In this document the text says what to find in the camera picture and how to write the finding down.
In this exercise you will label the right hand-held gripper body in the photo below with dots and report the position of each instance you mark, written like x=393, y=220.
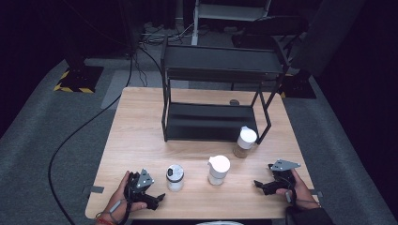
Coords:
x=284, y=178

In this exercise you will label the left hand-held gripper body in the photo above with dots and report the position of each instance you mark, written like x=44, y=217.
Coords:
x=139, y=182

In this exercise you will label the brown spice jar white lid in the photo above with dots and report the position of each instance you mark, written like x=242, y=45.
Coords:
x=246, y=139

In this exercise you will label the black two-tier metal rack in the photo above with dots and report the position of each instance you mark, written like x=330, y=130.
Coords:
x=219, y=59

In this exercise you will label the person's right hand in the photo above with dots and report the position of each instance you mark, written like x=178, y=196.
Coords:
x=303, y=193

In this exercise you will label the person's left hand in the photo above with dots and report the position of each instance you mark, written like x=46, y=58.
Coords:
x=117, y=203

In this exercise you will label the grey tape strip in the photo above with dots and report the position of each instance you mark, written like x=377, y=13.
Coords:
x=95, y=189
x=317, y=193

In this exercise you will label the person's white clothing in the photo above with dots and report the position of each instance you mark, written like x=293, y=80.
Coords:
x=219, y=223

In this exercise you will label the round grey table grommet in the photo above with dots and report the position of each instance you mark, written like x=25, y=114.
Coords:
x=234, y=102

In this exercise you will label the black stand base hazard tape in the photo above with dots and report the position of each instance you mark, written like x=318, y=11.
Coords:
x=298, y=86
x=83, y=78

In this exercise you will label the grey curtain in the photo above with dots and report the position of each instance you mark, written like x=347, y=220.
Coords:
x=325, y=34

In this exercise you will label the black chair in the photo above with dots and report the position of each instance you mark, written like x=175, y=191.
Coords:
x=275, y=26

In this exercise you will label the white metal frame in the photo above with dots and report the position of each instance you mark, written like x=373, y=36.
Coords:
x=230, y=12

